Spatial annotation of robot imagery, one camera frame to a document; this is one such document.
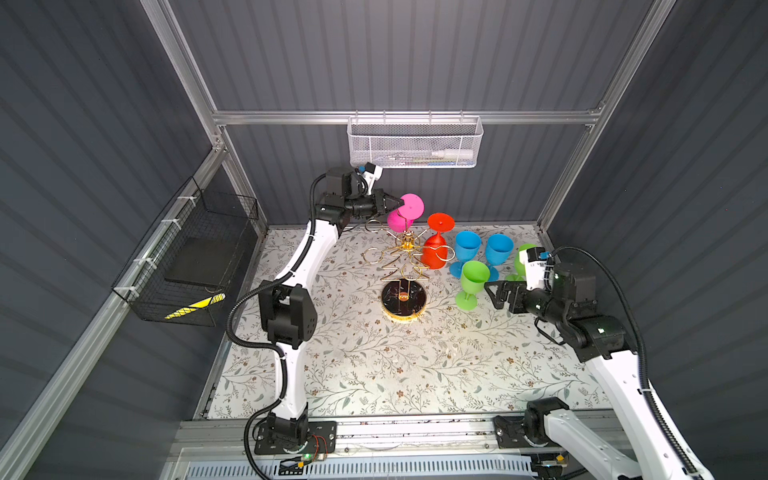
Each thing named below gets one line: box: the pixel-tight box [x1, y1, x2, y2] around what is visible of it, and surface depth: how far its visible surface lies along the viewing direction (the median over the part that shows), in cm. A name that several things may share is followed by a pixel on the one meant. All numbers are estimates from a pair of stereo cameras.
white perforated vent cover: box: [186, 457, 535, 480], surface depth 72 cm
